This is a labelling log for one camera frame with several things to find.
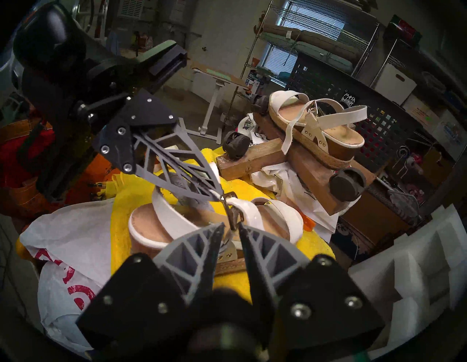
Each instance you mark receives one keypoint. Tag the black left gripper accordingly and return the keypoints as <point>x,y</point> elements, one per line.
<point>62,73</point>

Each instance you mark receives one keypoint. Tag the white rolling overbed table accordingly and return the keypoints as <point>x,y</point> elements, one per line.
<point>219,74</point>

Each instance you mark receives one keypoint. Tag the blue patterned rug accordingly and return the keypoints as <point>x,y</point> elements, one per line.
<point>348,242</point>

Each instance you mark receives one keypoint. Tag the sage green seat cushion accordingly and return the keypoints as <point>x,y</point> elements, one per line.
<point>310,51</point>

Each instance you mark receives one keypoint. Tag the black plastic mesh basket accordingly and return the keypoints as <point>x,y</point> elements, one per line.
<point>317,76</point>

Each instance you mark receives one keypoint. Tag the white Target plastic bag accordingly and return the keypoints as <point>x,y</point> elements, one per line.
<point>73,233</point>

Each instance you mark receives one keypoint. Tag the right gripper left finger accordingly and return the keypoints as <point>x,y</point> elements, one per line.
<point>127,310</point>

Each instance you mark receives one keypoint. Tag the low brown wooden cabinet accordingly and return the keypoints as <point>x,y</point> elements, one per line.
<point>372,219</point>

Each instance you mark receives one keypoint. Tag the white foam packing block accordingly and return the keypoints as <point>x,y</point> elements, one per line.
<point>419,273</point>

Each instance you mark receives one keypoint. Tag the brown cardboard storage box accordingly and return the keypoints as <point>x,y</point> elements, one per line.
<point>436,166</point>

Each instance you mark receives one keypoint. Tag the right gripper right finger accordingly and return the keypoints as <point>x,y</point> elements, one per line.
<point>321,306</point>

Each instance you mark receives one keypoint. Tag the red orange floral bag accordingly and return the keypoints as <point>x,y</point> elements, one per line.
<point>18,157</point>

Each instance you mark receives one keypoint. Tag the wooden caster dolly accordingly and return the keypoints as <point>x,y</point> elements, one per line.
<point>317,175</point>

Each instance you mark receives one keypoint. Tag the yellow folded umbrella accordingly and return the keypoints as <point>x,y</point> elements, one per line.
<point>105,186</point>

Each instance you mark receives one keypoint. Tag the red snowman box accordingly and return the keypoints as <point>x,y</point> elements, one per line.
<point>403,29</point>

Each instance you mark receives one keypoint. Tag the yellow terry towel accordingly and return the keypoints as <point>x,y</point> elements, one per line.
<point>127,204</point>

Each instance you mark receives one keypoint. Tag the white labelled cardboard box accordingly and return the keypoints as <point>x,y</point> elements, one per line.
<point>421,113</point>

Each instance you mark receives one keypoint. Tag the blue white product box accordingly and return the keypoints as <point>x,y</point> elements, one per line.
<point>257,82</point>

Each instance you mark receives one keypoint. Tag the small Gildan cardboard box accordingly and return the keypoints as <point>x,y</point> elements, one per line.
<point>450,135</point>

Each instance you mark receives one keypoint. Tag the window with white blinds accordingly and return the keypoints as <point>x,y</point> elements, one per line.
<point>277,60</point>

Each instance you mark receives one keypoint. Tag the khaki seat cushion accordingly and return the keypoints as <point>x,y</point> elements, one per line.
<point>328,42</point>

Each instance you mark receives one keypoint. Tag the white panel door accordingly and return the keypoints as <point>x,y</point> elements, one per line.
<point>219,33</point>

